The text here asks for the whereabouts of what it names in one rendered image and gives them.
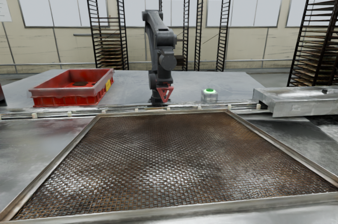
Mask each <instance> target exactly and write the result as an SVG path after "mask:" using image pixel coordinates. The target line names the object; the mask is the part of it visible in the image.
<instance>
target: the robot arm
mask: <svg viewBox="0 0 338 224"><path fill-rule="evenodd" d="M142 20H143V21H145V33H147V35H148V40H149V48H150V55H151V63H152V69H151V70H149V71H148V79H149V89H150V90H151V89H152V95H151V98H150V99H149V100H148V102H147V103H154V102H171V99H170V98H169V97H170V95H171V93H172V91H173V89H174V87H173V86H171V84H173V82H174V81H173V78H172V76H171V70H173V69H174V68H175V67H176V65H177V60H176V58H175V57H174V51H173V49H175V46H176V45H177V35H176V34H174V32H173V30H172V29H169V27H167V26H165V24H164V23H163V13H162V12H160V11H159V10H145V11H142ZM167 91H169V92H168V94H166V93H167Z"/></svg>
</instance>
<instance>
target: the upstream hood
mask: <svg viewBox="0 0 338 224"><path fill-rule="evenodd" d="M252 98H253V100H255V101H256V102H258V103H259V100H260V101H262V102H263V103H265V104H266V105H268V110H269V111H270V112H272V113H273V117H291V116H312V115H333V114H338V85H333V86H303V87H271V88H254V89H253V96H252Z"/></svg>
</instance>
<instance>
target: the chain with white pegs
mask: <svg viewBox="0 0 338 224"><path fill-rule="evenodd" d="M260 108H261V105H260V104H257V108H256V109H260ZM227 109H228V110H231V105H228V108H227ZM135 112H138V109H135ZM102 113H103V114H105V113H106V112H105V110H102ZM67 115H68V117H72V113H71V111H69V112H68V113H67ZM32 118H33V119H37V114H36V113H32Z"/></svg>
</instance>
